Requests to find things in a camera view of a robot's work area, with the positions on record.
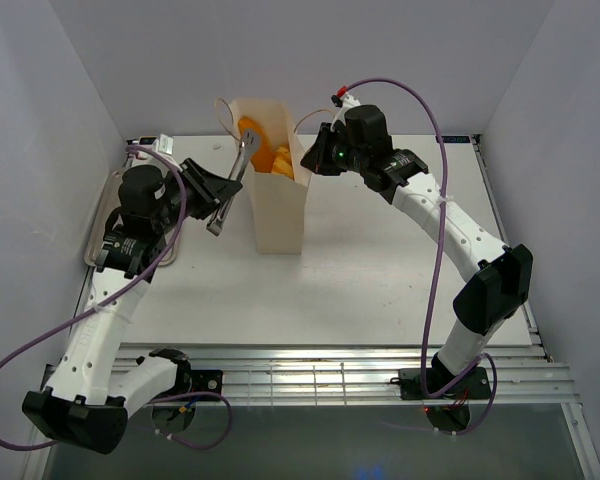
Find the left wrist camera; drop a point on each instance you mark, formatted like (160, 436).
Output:
(161, 143)

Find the metal tongs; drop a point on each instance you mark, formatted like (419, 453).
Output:
(249, 145)

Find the aluminium frame rail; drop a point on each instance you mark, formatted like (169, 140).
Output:
(271, 377)

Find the long orange bread loaf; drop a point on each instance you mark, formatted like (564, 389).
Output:
(263, 159)

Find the striped baguette bread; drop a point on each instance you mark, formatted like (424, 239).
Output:
(282, 162)

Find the beige paper bag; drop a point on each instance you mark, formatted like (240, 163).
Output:
(278, 203)

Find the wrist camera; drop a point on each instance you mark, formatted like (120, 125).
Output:
(343, 101)
(161, 143)

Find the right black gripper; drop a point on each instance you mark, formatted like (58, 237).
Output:
(316, 159)

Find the metal tray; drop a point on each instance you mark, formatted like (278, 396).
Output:
(108, 202)

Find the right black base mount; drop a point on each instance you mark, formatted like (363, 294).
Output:
(473, 385)

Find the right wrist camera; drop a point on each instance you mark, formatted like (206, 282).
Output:
(343, 101)

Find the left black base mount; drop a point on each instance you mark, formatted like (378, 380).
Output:
(206, 380)

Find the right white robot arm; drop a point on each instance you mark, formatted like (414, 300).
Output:
(496, 275)

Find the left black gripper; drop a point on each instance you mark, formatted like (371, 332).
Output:
(216, 188)

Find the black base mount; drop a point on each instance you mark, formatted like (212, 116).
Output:
(473, 385)
(206, 380)

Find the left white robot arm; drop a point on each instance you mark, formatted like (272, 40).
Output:
(81, 404)

